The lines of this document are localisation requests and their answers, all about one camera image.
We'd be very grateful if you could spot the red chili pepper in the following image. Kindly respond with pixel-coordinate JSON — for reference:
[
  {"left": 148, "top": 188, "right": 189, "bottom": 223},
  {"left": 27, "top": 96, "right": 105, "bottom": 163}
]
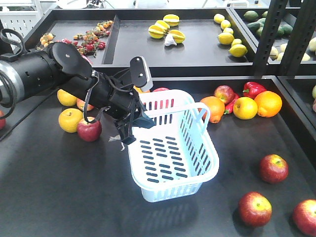
[{"left": 224, "top": 93, "right": 239, "bottom": 115}]

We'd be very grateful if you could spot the orange fruit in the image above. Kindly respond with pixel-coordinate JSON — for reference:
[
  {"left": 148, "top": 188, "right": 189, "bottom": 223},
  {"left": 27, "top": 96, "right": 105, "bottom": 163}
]
[
  {"left": 254, "top": 91, "right": 282, "bottom": 118},
  {"left": 200, "top": 96, "right": 225, "bottom": 123}
]

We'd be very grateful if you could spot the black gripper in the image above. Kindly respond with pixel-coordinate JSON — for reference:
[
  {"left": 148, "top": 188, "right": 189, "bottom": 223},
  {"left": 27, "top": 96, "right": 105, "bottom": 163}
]
[{"left": 103, "top": 81, "right": 156, "bottom": 145}]

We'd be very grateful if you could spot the red apple by pepper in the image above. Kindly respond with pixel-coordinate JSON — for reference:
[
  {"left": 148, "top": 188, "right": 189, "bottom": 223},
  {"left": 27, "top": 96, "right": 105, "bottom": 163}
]
[{"left": 214, "top": 85, "right": 235, "bottom": 105}]

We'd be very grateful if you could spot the yellow starfruit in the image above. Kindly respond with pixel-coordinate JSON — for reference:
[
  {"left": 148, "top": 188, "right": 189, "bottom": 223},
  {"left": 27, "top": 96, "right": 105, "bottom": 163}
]
[
  {"left": 148, "top": 20, "right": 170, "bottom": 39},
  {"left": 162, "top": 14, "right": 180, "bottom": 27},
  {"left": 168, "top": 30, "right": 186, "bottom": 44}
]

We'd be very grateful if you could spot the clear plastic tag strip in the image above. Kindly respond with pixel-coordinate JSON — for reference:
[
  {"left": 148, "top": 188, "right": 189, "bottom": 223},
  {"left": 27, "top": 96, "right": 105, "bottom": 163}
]
[{"left": 108, "top": 135, "right": 125, "bottom": 151}]

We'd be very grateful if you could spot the light blue plastic basket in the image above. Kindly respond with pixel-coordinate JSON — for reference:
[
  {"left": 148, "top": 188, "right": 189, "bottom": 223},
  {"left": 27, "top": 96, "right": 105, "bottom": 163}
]
[{"left": 128, "top": 89, "right": 220, "bottom": 202}]

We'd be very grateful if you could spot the yellow lemon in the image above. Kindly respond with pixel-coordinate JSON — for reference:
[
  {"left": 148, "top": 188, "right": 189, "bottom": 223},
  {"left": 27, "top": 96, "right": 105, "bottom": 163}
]
[
  {"left": 229, "top": 44, "right": 248, "bottom": 58},
  {"left": 217, "top": 32, "right": 235, "bottom": 45}
]

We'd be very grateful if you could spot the black wooden display stand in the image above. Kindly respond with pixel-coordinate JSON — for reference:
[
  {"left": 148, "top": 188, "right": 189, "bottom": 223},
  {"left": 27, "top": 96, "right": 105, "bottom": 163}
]
[{"left": 0, "top": 0, "right": 316, "bottom": 237}]

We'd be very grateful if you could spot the red apple beside yellow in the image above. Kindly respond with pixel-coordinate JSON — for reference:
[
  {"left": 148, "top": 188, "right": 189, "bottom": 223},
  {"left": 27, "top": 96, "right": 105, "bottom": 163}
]
[{"left": 77, "top": 117, "right": 102, "bottom": 142}]

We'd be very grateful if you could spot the red apple front right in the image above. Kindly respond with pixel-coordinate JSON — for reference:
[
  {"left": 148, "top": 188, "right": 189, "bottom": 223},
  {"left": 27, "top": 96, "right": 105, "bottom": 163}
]
[{"left": 292, "top": 199, "right": 316, "bottom": 237}]

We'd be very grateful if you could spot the white garlic bulb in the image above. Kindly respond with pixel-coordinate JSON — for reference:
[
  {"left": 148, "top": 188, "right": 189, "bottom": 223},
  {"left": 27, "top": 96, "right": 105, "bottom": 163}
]
[{"left": 164, "top": 34, "right": 177, "bottom": 47}]

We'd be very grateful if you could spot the red apple front left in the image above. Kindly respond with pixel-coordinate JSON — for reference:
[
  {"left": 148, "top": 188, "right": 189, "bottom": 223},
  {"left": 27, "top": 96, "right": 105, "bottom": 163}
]
[{"left": 238, "top": 192, "right": 272, "bottom": 227}]

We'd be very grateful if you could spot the red apple back row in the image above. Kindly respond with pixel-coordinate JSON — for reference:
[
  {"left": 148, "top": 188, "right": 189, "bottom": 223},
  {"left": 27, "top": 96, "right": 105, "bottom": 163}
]
[{"left": 152, "top": 87, "right": 169, "bottom": 92}]

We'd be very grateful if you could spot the cherry tomato vine pile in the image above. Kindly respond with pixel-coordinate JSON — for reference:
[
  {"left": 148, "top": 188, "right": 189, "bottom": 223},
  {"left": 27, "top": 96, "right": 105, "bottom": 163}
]
[{"left": 38, "top": 20, "right": 114, "bottom": 56}]

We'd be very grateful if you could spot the red bell pepper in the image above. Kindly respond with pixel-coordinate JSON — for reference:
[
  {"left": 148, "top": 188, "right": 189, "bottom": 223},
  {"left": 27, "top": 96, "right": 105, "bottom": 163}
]
[{"left": 242, "top": 81, "right": 267, "bottom": 99}]

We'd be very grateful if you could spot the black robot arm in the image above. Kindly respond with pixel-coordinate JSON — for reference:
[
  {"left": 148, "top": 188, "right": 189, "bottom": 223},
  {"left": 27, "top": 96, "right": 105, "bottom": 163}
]
[{"left": 0, "top": 29, "right": 155, "bottom": 145}]

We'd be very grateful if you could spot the small pink apple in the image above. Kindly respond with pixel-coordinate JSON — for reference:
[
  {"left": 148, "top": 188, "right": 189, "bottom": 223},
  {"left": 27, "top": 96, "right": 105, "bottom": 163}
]
[{"left": 76, "top": 98, "right": 94, "bottom": 111}]

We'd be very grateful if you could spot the red apple front middle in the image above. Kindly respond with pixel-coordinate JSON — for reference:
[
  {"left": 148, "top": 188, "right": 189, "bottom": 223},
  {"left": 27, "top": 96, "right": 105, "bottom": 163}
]
[{"left": 259, "top": 154, "right": 289, "bottom": 184}]

